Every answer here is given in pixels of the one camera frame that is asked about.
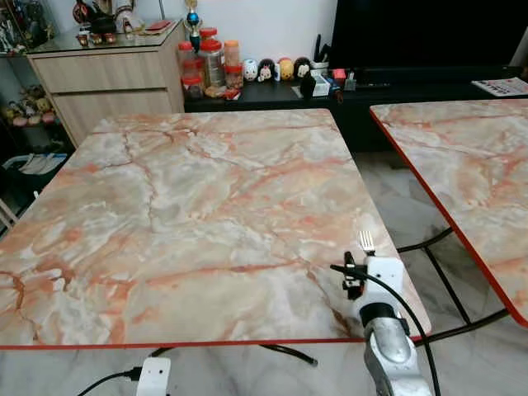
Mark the silver metal fork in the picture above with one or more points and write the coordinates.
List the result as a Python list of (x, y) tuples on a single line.
[(367, 242)]

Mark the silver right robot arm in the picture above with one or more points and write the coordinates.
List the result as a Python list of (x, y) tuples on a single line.
[(392, 346)]

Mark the black round figurine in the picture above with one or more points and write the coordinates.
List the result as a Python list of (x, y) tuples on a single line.
[(303, 68), (267, 70)]

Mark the yellow round figurine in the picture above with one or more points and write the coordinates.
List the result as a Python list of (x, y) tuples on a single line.
[(285, 68)]

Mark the white round figurine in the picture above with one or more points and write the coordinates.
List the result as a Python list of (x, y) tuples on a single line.
[(250, 70)]

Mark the printed magazine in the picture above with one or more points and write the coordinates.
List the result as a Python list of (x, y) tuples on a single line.
[(503, 86)]

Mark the small clear red-lidded jar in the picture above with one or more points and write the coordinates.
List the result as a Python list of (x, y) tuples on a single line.
[(192, 87)]

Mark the black flat television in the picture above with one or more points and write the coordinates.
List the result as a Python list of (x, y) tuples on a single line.
[(429, 33)]

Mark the large clear red-lidded jar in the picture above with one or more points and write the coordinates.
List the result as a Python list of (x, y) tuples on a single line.
[(213, 64)]

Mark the orange snack jar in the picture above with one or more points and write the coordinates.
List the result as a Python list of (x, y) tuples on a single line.
[(232, 53)]

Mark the blue and gold trophy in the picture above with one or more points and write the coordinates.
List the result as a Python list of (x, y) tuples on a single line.
[(193, 16)]

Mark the light wooden drawer cabinet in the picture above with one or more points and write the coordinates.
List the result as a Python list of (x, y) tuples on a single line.
[(107, 82)]

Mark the flat red box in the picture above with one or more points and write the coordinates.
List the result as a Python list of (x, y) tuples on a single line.
[(157, 26)]

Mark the dark teapot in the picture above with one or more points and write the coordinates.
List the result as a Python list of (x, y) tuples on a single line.
[(102, 26)]

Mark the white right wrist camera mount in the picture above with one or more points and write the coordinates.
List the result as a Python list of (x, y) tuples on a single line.
[(384, 276)]

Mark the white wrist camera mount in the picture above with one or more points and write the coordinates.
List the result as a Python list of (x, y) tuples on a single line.
[(384, 276), (154, 378)]

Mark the black metal table leg frame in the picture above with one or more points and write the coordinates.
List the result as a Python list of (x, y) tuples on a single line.
[(289, 353), (445, 285)]

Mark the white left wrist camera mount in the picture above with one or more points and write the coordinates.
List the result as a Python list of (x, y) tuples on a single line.
[(154, 378)]

